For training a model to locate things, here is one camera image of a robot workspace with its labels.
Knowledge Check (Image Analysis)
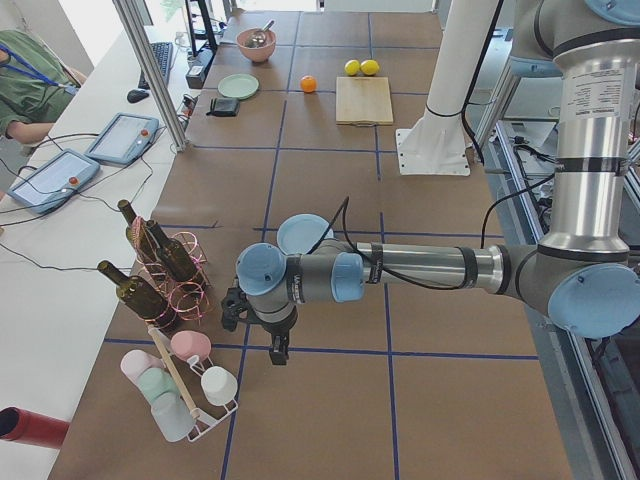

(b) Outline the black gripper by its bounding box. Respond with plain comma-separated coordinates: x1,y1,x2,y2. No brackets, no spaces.
221,279,298,365

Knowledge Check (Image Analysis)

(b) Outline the orange fruit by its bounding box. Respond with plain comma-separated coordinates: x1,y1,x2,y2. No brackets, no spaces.
299,75,318,94

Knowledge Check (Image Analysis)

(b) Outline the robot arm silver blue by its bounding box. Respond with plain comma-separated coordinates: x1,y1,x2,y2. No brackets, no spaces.
221,1,639,365

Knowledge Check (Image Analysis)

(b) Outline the light blue plate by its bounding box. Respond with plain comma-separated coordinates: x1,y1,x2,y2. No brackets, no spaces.
276,214,335,255

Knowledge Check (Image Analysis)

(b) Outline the light green plate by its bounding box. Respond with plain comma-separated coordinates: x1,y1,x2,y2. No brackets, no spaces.
218,74,260,100

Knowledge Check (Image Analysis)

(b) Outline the white cup right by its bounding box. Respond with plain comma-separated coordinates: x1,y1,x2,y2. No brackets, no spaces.
201,366,238,406

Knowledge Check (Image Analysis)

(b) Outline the pink cup top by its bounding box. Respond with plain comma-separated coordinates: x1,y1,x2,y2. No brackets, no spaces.
170,330,212,361

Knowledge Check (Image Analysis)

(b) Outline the dark wine bottle middle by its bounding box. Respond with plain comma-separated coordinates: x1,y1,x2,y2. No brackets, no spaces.
145,220,204,285

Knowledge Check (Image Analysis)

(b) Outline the dark wine bottle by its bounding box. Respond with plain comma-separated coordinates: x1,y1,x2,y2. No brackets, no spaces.
97,260,180,332
117,199,158,265
145,220,204,285

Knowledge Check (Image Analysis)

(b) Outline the mint green cup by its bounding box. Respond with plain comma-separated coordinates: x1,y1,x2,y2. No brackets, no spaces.
135,367,179,404

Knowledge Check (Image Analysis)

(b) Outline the light blue cup bottom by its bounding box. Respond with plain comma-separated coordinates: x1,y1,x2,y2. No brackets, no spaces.
150,392,196,442

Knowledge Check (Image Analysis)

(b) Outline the dark wine bottle front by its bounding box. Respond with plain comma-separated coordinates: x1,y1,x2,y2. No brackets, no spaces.
97,260,180,332

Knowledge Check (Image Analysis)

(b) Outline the pale pink cup left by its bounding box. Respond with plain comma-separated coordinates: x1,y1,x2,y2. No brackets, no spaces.
120,349,165,384

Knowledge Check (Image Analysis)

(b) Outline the dark wine bottle back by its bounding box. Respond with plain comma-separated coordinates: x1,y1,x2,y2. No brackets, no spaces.
117,199,158,265

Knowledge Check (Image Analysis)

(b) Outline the dark grey folded cloth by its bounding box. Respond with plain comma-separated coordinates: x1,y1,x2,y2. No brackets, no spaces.
206,97,240,117

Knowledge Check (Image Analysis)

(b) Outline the teach pendant tablet far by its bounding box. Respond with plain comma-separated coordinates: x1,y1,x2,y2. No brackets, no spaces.
85,112,159,166

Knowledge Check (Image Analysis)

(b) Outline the teach pendant tablet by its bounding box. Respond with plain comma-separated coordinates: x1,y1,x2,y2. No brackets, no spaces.
85,112,159,166
8,149,100,214

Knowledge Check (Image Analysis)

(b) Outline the red cylinder tube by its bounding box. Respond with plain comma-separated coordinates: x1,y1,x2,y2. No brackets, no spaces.
1,407,70,449

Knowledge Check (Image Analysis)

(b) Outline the teach pendant tablet near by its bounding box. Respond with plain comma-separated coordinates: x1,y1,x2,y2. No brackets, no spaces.
8,149,100,214

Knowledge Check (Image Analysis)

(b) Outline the wooden cutting board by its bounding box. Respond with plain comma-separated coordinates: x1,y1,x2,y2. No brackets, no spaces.
336,76,394,125

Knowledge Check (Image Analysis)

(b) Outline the black computer mouse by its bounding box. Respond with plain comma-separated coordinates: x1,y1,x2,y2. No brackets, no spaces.
126,89,149,104

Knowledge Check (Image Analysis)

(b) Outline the yellow lemon left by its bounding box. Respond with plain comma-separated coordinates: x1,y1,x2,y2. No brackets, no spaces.
344,59,360,77

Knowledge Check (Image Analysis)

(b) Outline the yellow lemon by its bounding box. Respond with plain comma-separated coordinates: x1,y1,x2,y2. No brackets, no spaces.
360,59,380,76
344,59,360,77

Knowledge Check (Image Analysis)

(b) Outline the pink bowl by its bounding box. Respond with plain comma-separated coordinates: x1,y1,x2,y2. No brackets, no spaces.
236,28,276,63

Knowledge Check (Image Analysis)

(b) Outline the yellow lemon right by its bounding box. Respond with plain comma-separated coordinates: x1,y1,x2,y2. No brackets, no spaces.
360,59,380,76

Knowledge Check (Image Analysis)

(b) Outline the metal spoon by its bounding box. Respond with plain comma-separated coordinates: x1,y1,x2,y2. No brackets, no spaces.
244,19,275,48

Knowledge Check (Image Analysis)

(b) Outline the black keyboard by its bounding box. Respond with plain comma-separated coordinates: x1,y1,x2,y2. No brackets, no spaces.
137,42,173,90

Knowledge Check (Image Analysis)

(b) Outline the person in green shirt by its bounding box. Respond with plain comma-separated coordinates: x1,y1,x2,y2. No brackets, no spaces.
1,30,86,144

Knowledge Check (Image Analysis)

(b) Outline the white wire cup rack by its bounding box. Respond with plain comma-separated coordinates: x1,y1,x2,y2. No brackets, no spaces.
147,323,240,443

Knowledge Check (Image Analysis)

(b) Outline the wooden rack handle stick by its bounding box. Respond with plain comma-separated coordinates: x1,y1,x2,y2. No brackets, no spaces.
147,327,200,420

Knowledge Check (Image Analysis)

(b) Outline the copper wire bottle rack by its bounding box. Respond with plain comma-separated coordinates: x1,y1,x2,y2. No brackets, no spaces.
137,232,211,322

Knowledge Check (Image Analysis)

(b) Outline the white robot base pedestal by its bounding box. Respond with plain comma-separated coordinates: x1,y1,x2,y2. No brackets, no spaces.
396,0,502,176

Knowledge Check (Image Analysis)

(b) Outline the aluminium frame post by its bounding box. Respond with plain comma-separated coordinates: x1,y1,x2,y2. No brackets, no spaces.
112,0,187,152

